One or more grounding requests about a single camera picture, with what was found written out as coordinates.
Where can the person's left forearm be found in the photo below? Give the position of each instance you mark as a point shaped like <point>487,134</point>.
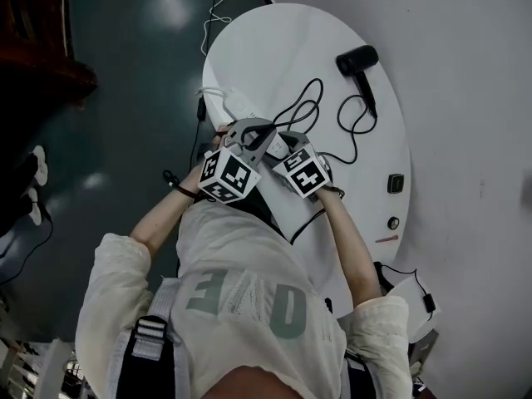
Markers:
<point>166,218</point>

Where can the wooden chairs stack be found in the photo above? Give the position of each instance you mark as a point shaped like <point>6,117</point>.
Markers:
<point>37,56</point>

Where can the white curved vanity table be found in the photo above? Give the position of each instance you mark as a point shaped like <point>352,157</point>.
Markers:
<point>282,48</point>

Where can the thin pink stick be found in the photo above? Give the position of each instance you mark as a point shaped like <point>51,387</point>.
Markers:
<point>386,238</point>

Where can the black hair dryer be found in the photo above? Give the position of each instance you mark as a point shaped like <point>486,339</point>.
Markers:
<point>357,58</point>

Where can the white printed T-shirt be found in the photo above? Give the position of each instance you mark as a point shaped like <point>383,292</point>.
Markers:
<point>232,264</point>

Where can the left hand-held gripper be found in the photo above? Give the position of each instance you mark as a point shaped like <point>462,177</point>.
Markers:
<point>230,175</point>

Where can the small dark square box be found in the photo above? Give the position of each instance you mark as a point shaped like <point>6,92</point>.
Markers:
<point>395,183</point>

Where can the small round black item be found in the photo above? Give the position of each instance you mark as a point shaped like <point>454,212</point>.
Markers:
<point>393,223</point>

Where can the person's neck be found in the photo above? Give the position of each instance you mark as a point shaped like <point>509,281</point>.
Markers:
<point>262,385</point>

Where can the person's right forearm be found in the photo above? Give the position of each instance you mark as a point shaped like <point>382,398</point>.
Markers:
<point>353,247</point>

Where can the person's left hand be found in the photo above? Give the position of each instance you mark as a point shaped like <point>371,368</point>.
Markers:
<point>220,135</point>

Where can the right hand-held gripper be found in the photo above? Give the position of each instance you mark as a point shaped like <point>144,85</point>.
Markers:
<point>305,177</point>

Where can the white shade table lamp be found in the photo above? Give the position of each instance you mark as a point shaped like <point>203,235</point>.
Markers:
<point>415,306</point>

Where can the black wristband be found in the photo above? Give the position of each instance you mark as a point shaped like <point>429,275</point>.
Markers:
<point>178,186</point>

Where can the white power strip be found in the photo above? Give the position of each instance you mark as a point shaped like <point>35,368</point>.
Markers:
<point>241,104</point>

